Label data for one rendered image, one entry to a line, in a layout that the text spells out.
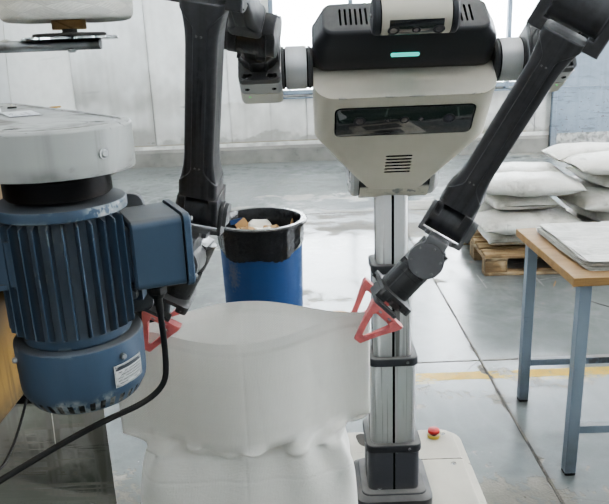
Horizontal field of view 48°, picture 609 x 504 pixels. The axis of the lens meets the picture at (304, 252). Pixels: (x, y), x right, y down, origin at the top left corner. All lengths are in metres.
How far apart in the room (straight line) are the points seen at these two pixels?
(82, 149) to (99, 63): 8.71
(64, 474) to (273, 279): 1.84
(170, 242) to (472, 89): 0.84
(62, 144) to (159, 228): 0.15
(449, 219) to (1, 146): 0.70
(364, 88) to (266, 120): 7.72
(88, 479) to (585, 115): 8.73
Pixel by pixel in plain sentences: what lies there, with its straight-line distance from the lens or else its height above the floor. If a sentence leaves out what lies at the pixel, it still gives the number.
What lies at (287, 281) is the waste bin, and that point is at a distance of 3.42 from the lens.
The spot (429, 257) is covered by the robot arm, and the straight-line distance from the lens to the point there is 1.09.
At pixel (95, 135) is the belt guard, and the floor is 1.41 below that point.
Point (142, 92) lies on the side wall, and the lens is 9.34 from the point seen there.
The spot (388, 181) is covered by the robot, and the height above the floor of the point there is 1.17.
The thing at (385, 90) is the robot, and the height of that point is 1.39.
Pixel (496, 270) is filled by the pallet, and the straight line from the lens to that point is 4.62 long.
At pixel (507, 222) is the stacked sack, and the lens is 4.52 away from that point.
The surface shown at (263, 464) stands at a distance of 1.25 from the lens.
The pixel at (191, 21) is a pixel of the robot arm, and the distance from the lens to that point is 0.98.
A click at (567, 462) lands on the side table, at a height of 0.06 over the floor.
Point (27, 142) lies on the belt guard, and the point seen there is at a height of 1.41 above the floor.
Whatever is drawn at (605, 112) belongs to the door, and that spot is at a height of 0.49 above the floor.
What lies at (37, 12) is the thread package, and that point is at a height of 1.54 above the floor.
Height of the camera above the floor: 1.49
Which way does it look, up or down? 17 degrees down
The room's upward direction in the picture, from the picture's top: 2 degrees counter-clockwise
